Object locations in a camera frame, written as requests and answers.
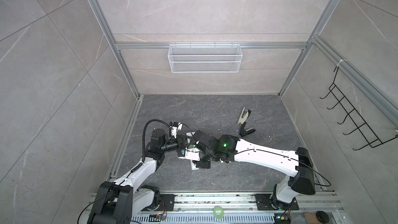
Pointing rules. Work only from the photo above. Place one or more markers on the white wire mesh basket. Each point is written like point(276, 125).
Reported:
point(205, 58)

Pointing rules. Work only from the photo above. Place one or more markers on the black stapler base piece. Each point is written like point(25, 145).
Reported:
point(244, 131)

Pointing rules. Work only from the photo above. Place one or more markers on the green round sticker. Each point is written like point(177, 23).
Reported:
point(218, 212)

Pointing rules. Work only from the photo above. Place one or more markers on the black round knob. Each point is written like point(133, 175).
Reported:
point(322, 217)

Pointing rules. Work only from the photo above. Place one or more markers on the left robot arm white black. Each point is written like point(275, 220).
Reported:
point(118, 201)

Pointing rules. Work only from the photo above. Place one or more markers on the white remote control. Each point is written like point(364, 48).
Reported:
point(193, 164)

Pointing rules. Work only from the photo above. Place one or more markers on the green circuit board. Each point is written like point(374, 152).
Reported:
point(281, 219)

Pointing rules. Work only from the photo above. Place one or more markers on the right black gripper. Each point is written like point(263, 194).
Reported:
point(200, 157)

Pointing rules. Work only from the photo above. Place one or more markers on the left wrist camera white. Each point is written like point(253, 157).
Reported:
point(174, 128)

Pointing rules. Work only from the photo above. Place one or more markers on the aluminium mounting rail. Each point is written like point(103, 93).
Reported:
point(195, 204)

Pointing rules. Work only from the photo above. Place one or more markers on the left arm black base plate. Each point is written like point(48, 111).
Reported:
point(163, 201)

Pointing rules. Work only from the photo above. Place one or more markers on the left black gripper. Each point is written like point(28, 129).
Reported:
point(181, 140)

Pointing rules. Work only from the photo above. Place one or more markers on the black wire hook rack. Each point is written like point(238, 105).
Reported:
point(351, 113)

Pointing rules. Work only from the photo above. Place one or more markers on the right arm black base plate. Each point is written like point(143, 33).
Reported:
point(264, 202)

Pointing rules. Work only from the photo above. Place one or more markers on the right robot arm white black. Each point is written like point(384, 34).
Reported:
point(295, 164)

